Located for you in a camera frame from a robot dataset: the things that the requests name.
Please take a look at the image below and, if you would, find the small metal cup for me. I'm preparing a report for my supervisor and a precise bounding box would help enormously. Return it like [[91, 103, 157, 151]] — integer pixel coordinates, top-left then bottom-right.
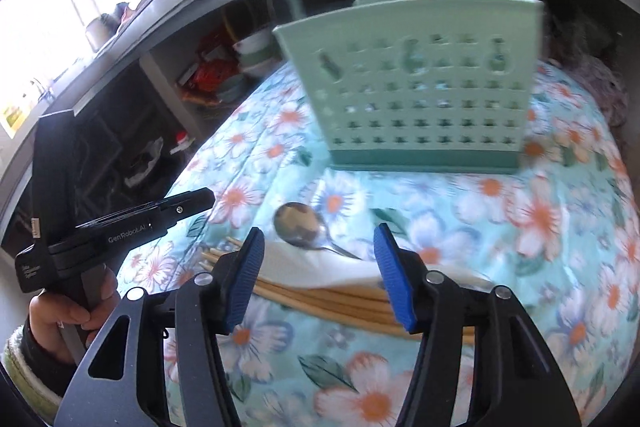
[[85, 13, 122, 54]]

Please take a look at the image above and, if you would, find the metal spoon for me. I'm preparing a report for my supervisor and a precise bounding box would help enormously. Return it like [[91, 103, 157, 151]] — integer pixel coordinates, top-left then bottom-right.
[[272, 202, 366, 261]]

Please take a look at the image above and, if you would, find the bright window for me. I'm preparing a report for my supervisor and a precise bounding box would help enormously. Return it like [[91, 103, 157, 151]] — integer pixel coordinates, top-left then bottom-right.
[[0, 0, 151, 138]]

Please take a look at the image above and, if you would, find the person's left forearm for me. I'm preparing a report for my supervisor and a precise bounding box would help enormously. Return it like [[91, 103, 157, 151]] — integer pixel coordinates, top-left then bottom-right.
[[0, 324, 76, 408]]

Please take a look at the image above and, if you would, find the white ceramic bowl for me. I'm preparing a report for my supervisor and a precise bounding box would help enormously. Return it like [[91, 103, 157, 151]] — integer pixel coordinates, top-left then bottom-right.
[[235, 28, 279, 78]]

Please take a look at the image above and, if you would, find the red snack packet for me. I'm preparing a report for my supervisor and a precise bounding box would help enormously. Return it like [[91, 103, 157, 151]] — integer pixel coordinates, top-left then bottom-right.
[[181, 56, 237, 102]]

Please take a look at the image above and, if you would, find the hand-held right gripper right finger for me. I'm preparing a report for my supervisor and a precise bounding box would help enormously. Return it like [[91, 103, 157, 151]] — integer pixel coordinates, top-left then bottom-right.
[[374, 222, 584, 427]]

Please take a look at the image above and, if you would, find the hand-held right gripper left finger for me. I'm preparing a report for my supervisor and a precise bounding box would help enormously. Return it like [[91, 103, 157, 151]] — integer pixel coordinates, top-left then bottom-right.
[[54, 226, 267, 427]]

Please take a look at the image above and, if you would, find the person's left hand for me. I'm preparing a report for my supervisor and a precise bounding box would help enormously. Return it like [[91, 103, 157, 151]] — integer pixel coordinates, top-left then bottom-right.
[[27, 279, 122, 358]]

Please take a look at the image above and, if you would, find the mint green utensil holder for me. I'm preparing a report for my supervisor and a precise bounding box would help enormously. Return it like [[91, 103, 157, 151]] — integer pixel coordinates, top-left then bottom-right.
[[272, 0, 546, 175]]

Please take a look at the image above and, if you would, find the floral blue blanket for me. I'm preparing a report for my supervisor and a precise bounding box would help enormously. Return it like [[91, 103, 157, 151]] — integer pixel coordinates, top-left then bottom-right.
[[115, 57, 640, 427]]

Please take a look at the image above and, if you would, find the dark crumpled cloth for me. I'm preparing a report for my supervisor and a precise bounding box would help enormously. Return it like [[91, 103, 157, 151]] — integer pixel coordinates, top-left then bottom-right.
[[540, 14, 632, 130]]

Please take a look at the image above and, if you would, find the yellow hose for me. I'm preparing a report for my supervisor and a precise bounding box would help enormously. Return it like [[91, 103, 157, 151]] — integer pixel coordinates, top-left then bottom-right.
[[222, 3, 242, 46]]

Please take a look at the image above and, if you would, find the bundle of bamboo chopsticks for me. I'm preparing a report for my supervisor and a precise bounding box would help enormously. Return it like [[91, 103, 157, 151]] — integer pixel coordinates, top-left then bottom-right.
[[200, 234, 476, 341]]

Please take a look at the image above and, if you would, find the white bottle red cap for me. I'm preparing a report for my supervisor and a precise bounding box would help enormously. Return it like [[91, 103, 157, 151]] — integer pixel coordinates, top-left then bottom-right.
[[169, 132, 197, 156]]

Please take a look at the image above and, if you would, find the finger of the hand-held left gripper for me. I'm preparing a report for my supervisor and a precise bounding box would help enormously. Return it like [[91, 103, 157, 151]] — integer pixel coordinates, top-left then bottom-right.
[[76, 187, 217, 234]]

